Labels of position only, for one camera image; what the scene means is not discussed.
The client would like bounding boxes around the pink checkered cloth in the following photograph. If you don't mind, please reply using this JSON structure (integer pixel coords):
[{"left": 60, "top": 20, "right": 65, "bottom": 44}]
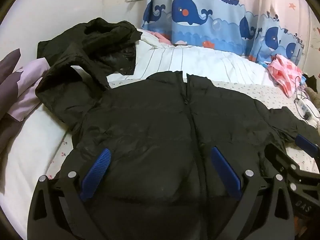
[{"left": 267, "top": 54, "right": 303, "bottom": 98}]

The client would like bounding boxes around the purple folded jacket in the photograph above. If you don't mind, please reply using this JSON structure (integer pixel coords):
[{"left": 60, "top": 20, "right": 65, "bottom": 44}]
[{"left": 0, "top": 48, "right": 51, "bottom": 193}]

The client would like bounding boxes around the whale print curtain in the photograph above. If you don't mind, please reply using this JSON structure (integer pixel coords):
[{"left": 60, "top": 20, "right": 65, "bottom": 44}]
[{"left": 142, "top": 0, "right": 310, "bottom": 63}]

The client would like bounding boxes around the pink pillow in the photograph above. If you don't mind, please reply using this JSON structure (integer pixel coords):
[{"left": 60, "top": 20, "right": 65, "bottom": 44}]
[{"left": 148, "top": 30, "right": 172, "bottom": 45}]

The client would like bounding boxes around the black puffer jacket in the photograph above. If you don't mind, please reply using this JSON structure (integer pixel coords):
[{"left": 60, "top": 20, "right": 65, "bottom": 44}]
[{"left": 36, "top": 68, "right": 319, "bottom": 239}]

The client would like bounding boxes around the black cable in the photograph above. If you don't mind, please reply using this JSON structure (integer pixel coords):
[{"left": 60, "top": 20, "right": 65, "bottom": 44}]
[{"left": 293, "top": 75, "right": 320, "bottom": 120}]

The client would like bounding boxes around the white power strip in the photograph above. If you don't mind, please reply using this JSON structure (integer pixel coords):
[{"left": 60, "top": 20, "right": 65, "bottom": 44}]
[{"left": 295, "top": 99, "right": 313, "bottom": 121}]

